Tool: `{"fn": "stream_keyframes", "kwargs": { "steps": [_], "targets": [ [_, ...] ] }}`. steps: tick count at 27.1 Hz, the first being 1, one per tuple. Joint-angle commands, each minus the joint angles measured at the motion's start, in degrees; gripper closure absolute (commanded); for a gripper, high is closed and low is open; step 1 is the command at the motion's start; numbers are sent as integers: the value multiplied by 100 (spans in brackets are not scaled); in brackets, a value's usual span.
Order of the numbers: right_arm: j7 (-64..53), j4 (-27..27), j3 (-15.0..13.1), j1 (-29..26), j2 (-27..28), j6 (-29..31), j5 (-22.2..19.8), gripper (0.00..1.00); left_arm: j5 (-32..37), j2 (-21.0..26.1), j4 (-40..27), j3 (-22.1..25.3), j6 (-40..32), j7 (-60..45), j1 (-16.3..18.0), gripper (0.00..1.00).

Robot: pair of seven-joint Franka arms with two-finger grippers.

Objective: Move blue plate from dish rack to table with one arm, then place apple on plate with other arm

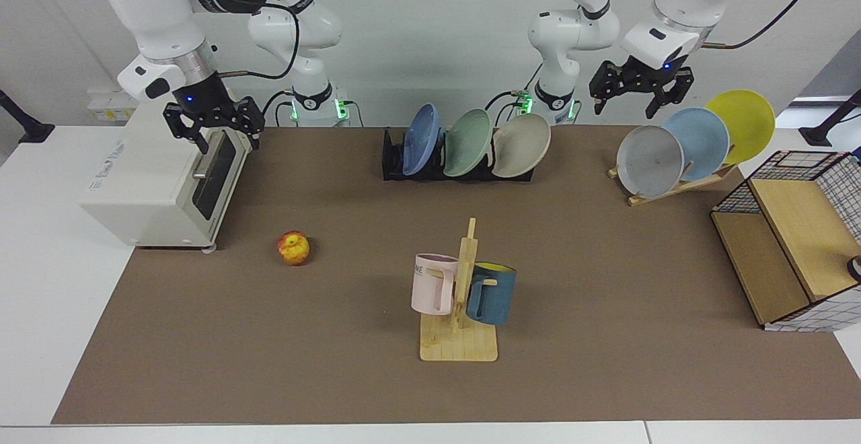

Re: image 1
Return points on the wooden cup stand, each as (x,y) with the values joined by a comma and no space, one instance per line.
(457,346)

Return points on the grey plate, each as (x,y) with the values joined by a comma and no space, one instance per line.
(649,161)

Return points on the black desk stand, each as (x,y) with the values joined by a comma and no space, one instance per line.
(33,133)
(817,136)

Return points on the green plate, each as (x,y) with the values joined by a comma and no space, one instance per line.
(467,141)

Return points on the pink cup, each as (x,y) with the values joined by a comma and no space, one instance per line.
(430,286)

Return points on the black dish rack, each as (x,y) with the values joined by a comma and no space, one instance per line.
(393,165)

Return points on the yellow plate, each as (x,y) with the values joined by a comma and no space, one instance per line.
(743,118)

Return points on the beige plate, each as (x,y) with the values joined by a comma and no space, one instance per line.
(521,144)

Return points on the red yellow apple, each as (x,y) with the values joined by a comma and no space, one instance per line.
(293,247)

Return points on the pale toaster oven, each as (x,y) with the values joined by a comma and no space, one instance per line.
(148,181)

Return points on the white wall socket box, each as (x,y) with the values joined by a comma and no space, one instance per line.
(111,107)

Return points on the light blue plate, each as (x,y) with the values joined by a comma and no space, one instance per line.
(703,138)

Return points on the wooden plate rack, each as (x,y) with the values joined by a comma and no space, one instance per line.
(672,190)

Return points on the teal cup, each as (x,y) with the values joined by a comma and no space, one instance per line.
(498,296)

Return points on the black round object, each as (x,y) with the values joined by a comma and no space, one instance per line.
(855,269)

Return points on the brown table cloth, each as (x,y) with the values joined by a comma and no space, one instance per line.
(303,350)

